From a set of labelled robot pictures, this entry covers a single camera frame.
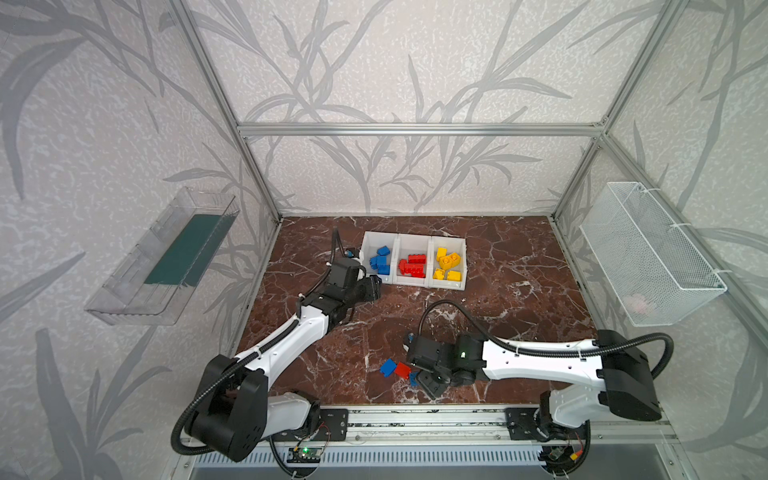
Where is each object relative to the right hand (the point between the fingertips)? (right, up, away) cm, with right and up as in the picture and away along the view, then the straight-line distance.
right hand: (426, 367), depth 77 cm
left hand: (-13, +24, +9) cm, 29 cm away
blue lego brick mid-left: (-14, +26, +25) cm, 39 cm away
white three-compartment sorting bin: (+3, +26, +22) cm, 34 cm away
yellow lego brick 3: (+6, +22, +22) cm, 31 cm away
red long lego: (-1, +26, +28) cm, 38 cm away
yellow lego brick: (+12, +26, +26) cm, 39 cm away
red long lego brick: (-2, +23, +22) cm, 32 cm away
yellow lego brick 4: (+11, +21, +23) cm, 33 cm away
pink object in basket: (+51, +18, -4) cm, 55 cm away
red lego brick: (-7, +25, +26) cm, 36 cm away
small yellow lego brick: (+7, +29, +28) cm, 41 cm away
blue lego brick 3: (-13, +23, +25) cm, 36 cm away
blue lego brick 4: (-10, -2, +5) cm, 12 cm away
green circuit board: (-30, -19, -6) cm, 36 cm away
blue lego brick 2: (-16, +26, +25) cm, 39 cm away
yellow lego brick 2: (+8, +26, +25) cm, 37 cm away
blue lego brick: (-13, +29, +31) cm, 45 cm away
